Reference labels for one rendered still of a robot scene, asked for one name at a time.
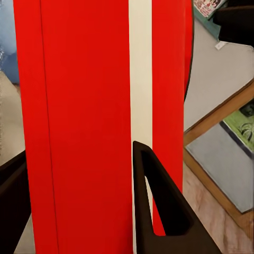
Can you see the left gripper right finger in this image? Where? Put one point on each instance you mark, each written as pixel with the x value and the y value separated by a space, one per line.
pixel 185 233

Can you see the door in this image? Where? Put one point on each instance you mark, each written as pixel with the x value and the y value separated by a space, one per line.
pixel 219 149

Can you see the shelf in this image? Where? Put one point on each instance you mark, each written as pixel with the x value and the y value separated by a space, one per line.
pixel 214 28

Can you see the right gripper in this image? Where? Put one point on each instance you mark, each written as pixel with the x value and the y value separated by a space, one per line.
pixel 236 21

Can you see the coffee table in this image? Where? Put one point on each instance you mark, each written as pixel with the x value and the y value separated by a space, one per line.
pixel 12 143

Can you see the radio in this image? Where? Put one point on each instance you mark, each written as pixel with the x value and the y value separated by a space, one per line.
pixel 95 76

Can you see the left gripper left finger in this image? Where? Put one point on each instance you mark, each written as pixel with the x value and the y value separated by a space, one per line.
pixel 15 205

